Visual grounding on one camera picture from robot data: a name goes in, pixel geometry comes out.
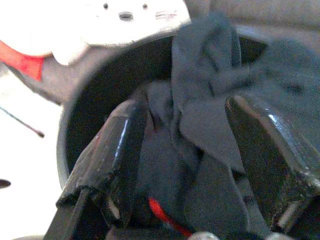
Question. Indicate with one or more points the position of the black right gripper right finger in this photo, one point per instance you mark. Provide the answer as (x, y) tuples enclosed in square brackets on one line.
[(270, 162)]

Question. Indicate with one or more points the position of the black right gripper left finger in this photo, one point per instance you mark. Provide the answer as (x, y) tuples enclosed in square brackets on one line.
[(112, 155)]

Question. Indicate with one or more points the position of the black garment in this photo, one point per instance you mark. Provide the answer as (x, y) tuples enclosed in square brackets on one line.
[(205, 125)]

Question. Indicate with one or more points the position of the red plastic hanger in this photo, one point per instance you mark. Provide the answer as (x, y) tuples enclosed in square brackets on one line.
[(157, 208)]

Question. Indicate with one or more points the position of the black round bucket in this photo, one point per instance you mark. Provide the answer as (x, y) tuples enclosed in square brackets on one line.
[(105, 82)]

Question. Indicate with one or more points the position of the red cushion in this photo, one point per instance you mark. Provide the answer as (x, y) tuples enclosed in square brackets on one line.
[(27, 65)]

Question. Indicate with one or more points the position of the grey totoro face plush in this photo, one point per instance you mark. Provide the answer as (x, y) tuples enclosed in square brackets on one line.
[(125, 27)]

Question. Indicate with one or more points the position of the pink cat plush pillow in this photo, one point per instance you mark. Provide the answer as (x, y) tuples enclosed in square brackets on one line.
[(30, 27)]

